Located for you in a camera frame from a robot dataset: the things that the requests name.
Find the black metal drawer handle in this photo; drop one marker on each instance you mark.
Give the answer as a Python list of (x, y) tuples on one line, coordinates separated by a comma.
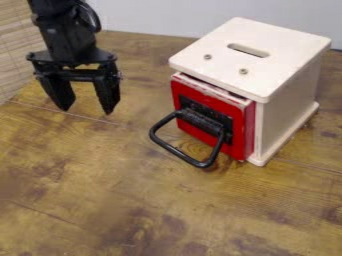
[(198, 125)]

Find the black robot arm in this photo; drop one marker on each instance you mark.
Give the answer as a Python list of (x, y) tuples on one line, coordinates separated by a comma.
[(51, 6)]

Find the white wooden drawer box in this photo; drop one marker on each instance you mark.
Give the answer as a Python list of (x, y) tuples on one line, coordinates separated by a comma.
[(268, 64)]

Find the red drawer front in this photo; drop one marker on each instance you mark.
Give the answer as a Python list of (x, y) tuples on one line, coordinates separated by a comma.
[(222, 106)]

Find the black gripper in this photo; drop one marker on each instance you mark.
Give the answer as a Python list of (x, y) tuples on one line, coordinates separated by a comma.
[(73, 58)]

